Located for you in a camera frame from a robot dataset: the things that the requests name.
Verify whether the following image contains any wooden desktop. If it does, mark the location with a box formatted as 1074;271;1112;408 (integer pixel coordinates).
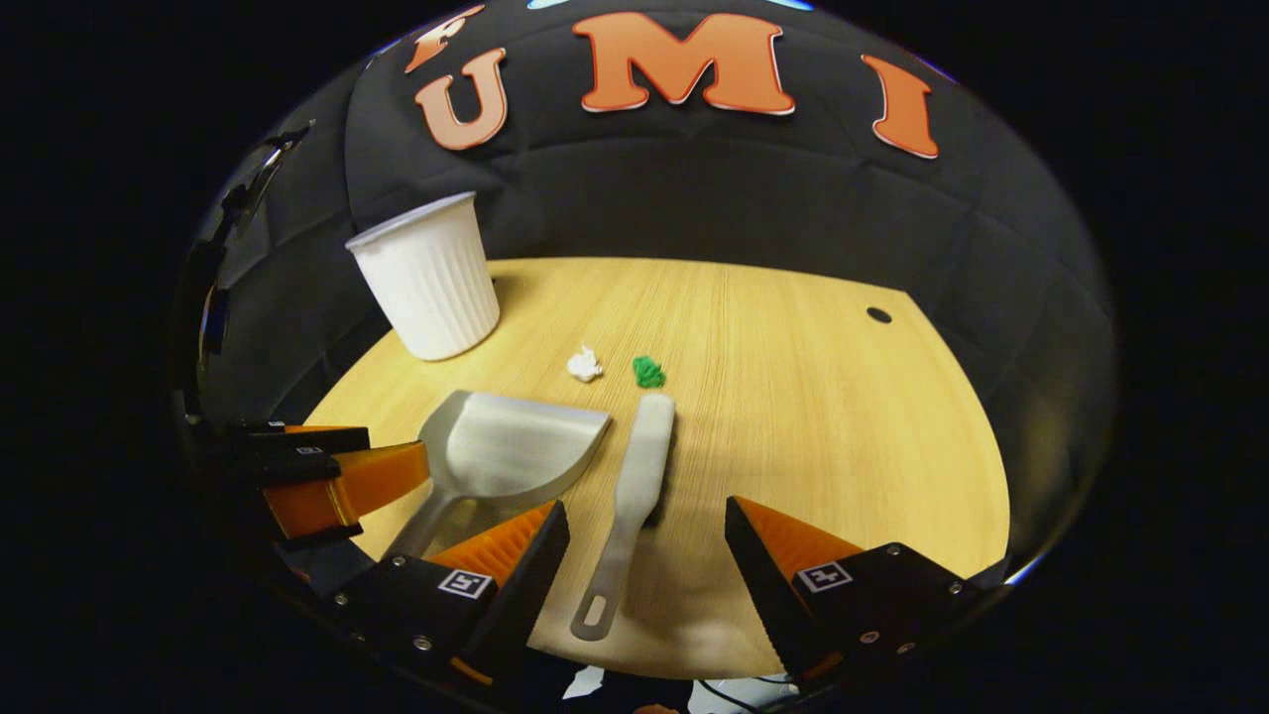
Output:
297;258;1012;680

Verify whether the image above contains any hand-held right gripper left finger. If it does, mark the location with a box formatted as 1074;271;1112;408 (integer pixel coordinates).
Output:
332;499;572;687

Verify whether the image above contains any white ribbed garbage bin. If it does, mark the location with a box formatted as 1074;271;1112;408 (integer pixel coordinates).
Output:
345;191;502;362

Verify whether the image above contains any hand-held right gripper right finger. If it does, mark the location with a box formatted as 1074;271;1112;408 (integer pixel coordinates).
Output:
724;496;982;685

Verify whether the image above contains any small grey broom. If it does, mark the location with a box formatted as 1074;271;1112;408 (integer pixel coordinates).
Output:
570;393;677;642

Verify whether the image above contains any grey dustpan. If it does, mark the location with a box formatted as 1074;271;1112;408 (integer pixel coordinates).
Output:
382;390;613;561

